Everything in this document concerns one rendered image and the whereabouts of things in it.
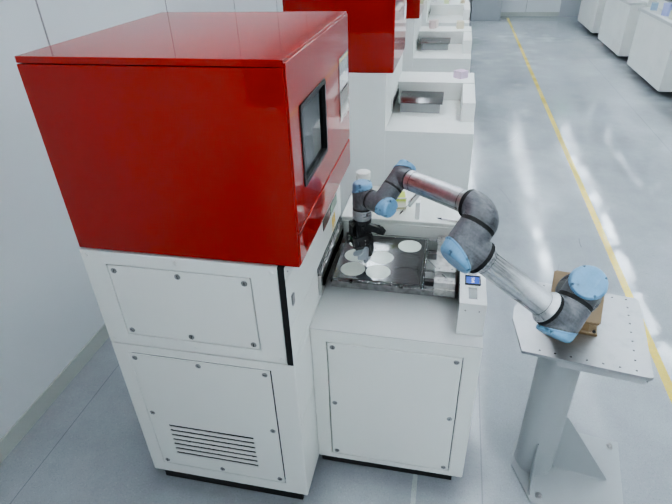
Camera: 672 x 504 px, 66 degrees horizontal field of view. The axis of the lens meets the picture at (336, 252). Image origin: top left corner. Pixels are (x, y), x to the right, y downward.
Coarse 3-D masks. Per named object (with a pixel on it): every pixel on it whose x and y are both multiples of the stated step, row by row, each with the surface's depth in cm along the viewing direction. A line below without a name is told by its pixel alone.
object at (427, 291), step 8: (360, 288) 212; (368, 288) 211; (376, 288) 210; (384, 288) 209; (392, 288) 208; (400, 288) 208; (408, 288) 207; (424, 288) 206; (432, 288) 206; (440, 296) 206
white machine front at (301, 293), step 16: (336, 192) 221; (336, 208) 224; (320, 240) 199; (320, 256) 201; (288, 272) 159; (304, 272) 179; (288, 288) 161; (304, 288) 180; (288, 304) 162; (304, 304) 182; (288, 320) 166; (304, 320) 184; (288, 336) 169; (304, 336) 186; (288, 352) 173
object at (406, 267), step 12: (384, 240) 229; (396, 240) 228; (420, 240) 228; (396, 252) 220; (408, 252) 220; (420, 252) 219; (372, 264) 213; (384, 264) 212; (396, 264) 212; (408, 264) 212; (420, 264) 212; (336, 276) 206; (348, 276) 206; (360, 276) 206; (396, 276) 205; (408, 276) 205; (420, 276) 204
